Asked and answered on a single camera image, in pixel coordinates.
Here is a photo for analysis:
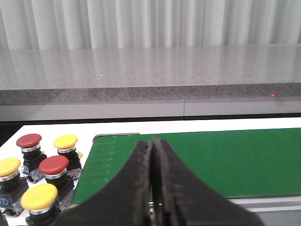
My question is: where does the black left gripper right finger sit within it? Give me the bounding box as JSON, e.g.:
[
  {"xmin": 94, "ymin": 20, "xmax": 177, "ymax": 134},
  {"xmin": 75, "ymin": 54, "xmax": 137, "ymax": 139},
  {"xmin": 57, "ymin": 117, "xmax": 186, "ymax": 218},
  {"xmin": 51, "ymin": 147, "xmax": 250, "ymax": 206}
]
[{"xmin": 151, "ymin": 136, "xmax": 264, "ymax": 226}]

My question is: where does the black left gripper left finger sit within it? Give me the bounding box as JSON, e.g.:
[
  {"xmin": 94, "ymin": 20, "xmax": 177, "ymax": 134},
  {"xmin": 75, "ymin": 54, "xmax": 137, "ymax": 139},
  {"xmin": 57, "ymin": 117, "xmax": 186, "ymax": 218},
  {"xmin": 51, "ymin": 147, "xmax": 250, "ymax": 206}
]
[{"xmin": 54, "ymin": 141, "xmax": 151, "ymax": 226}]

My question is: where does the red mushroom push button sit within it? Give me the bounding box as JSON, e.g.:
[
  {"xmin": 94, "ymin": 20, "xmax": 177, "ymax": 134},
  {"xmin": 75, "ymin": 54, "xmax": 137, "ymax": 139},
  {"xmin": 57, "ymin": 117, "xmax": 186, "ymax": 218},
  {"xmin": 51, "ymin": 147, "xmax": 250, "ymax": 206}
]
[
  {"xmin": 39, "ymin": 155, "xmax": 75, "ymax": 211},
  {"xmin": 16, "ymin": 133, "xmax": 47, "ymax": 183}
]

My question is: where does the yellow mushroom push button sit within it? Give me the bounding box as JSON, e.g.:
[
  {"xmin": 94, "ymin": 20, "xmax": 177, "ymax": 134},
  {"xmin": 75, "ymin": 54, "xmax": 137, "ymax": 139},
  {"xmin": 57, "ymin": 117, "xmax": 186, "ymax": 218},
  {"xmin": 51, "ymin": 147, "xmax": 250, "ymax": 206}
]
[
  {"xmin": 21, "ymin": 184, "xmax": 59, "ymax": 226},
  {"xmin": 0, "ymin": 158, "xmax": 29, "ymax": 217},
  {"xmin": 53, "ymin": 134, "xmax": 82, "ymax": 170}
]

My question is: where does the green conveyor belt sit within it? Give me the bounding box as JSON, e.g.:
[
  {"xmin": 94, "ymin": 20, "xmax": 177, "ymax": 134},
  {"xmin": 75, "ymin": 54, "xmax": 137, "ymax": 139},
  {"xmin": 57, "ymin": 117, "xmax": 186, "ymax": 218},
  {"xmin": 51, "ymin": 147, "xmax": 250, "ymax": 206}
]
[{"xmin": 72, "ymin": 128, "xmax": 301, "ymax": 204}]

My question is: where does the white pleated curtain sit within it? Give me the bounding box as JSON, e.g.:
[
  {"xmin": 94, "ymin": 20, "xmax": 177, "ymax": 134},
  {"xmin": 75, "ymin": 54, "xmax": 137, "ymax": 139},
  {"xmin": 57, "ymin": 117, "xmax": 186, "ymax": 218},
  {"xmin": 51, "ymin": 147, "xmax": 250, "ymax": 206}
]
[{"xmin": 0, "ymin": 0, "xmax": 301, "ymax": 50}]

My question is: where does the aluminium conveyor frame rail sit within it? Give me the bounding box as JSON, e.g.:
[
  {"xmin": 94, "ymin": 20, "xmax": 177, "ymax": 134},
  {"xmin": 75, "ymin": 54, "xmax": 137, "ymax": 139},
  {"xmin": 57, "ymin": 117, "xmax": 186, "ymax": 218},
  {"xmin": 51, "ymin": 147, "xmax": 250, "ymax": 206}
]
[{"xmin": 229, "ymin": 195, "xmax": 301, "ymax": 212}]

